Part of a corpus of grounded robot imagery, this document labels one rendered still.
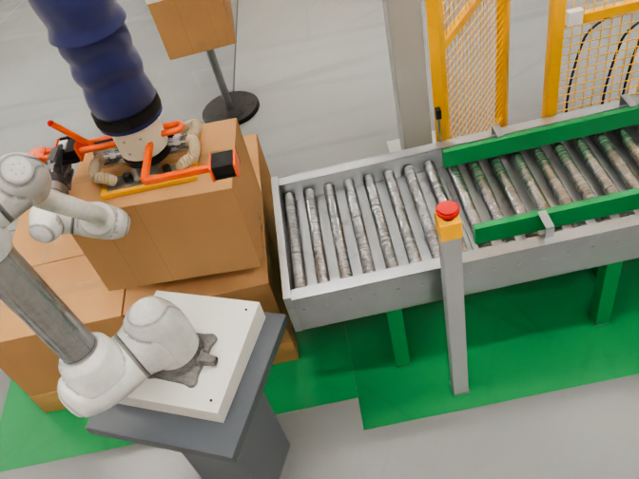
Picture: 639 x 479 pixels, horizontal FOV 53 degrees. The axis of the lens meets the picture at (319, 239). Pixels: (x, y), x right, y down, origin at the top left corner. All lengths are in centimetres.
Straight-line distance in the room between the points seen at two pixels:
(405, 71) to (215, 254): 149
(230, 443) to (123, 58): 117
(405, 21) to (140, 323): 199
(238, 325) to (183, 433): 36
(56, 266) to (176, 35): 155
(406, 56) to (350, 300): 140
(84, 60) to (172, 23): 183
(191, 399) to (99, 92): 97
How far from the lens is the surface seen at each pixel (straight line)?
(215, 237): 228
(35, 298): 166
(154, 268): 243
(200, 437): 196
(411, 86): 338
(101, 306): 272
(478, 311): 296
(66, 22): 198
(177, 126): 223
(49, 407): 324
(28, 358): 294
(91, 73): 206
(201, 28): 384
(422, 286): 240
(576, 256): 253
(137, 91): 211
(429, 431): 266
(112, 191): 228
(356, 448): 266
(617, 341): 292
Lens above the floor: 238
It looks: 45 degrees down
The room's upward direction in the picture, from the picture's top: 16 degrees counter-clockwise
